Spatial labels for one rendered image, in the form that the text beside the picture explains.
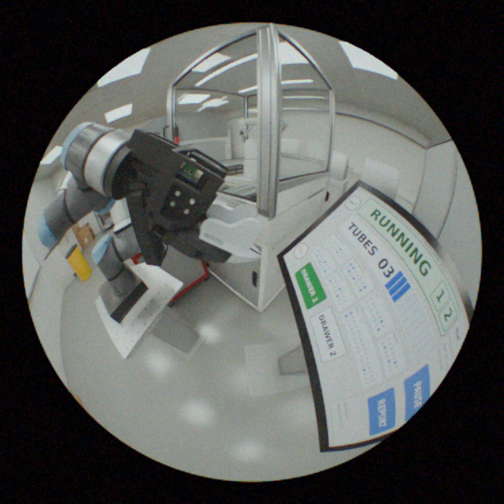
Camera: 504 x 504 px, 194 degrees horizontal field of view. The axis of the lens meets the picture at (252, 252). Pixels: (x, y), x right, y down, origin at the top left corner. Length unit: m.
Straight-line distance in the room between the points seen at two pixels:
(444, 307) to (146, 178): 0.40
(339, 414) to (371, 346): 0.13
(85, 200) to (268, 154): 0.53
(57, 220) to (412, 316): 0.56
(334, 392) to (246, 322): 1.14
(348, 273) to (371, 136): 3.55
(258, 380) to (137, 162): 1.23
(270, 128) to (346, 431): 0.77
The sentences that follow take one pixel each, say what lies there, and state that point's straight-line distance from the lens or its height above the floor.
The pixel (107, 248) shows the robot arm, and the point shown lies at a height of 1.03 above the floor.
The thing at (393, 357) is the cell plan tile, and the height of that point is 1.07.
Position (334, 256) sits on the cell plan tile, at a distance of 0.30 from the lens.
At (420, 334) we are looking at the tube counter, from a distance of 0.26.
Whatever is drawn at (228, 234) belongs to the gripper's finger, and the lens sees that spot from 0.15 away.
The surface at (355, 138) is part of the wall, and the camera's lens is 3.70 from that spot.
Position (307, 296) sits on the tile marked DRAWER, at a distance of 0.29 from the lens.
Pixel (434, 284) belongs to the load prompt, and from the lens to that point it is 0.27.
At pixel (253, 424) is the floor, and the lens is 1.33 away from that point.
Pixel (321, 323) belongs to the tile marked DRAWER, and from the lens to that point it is 0.27.
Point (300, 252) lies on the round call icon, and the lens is 0.35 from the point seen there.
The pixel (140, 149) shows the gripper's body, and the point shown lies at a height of 1.25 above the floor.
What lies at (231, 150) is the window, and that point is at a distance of 0.69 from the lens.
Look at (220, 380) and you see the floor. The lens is 1.26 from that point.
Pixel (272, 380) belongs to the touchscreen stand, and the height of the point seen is 0.04.
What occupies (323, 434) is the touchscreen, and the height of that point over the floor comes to 0.97.
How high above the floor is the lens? 1.23
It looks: 42 degrees down
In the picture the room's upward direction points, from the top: straight up
